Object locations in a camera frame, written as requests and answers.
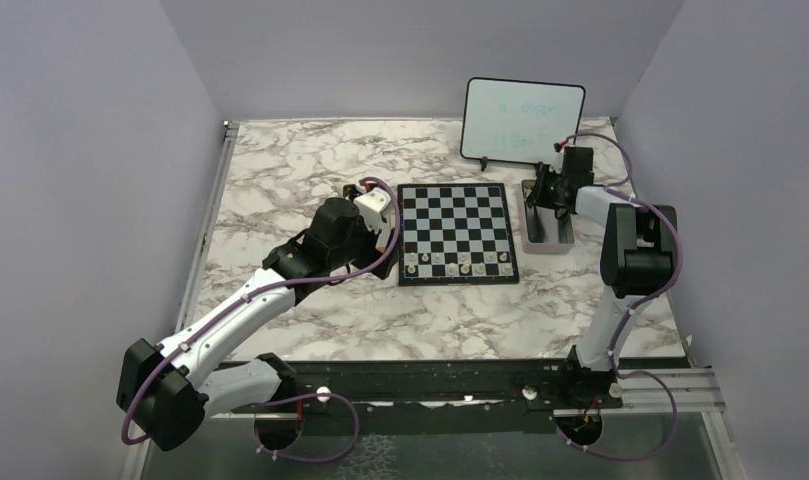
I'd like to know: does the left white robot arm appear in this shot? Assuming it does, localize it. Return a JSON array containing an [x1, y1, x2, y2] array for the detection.
[[116, 187, 401, 451]]

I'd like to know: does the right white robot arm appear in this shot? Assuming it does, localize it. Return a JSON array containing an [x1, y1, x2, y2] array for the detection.
[[526, 142, 679, 407]]

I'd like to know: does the lilac tin tray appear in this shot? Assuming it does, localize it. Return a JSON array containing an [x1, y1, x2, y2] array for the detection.
[[517, 180, 575, 255]]

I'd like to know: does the small whiteboard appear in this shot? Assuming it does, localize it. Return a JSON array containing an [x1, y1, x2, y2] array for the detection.
[[460, 77, 586, 165]]

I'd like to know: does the black white chessboard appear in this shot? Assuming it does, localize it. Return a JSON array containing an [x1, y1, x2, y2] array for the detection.
[[397, 183, 520, 287]]

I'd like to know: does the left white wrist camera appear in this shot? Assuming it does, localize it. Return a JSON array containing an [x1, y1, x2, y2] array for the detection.
[[353, 186, 393, 235]]

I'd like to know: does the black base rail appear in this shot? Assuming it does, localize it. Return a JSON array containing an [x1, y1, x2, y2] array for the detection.
[[162, 357, 723, 439]]

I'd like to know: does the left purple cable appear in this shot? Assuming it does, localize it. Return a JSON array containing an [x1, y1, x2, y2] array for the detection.
[[120, 176, 403, 464]]

